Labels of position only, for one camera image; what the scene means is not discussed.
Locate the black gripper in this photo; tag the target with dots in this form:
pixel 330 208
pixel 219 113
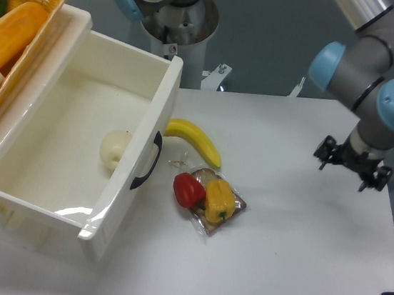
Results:
pixel 372 175

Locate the white top drawer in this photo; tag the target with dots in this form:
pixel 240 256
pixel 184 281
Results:
pixel 54 173

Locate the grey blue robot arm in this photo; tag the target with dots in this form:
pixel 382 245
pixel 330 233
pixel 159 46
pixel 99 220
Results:
pixel 354 75

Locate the white drawer cabinet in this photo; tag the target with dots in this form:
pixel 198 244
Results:
pixel 65 34

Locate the yellow bell pepper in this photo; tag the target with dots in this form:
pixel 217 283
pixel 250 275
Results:
pixel 220 201

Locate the bagged brown bread slice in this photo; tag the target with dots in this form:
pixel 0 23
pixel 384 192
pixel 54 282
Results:
pixel 203 173

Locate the red bell pepper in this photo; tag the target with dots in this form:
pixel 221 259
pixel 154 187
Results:
pixel 188 191

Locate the yellow banana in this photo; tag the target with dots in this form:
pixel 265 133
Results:
pixel 197 138

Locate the black drawer handle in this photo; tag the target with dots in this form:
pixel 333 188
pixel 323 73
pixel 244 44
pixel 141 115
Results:
pixel 151 162

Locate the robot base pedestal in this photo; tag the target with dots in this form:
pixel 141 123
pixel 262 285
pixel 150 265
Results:
pixel 180 28

